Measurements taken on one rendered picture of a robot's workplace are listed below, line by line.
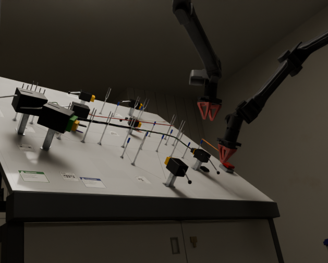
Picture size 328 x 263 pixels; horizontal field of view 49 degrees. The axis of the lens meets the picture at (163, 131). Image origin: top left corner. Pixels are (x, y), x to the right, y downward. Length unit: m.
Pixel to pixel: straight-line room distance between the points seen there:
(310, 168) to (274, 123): 0.57
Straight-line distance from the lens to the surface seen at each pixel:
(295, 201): 3.45
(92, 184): 1.11
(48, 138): 1.22
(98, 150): 1.38
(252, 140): 3.79
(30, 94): 1.25
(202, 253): 1.34
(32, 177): 1.04
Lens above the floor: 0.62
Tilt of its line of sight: 22 degrees up
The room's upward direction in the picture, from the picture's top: 9 degrees counter-clockwise
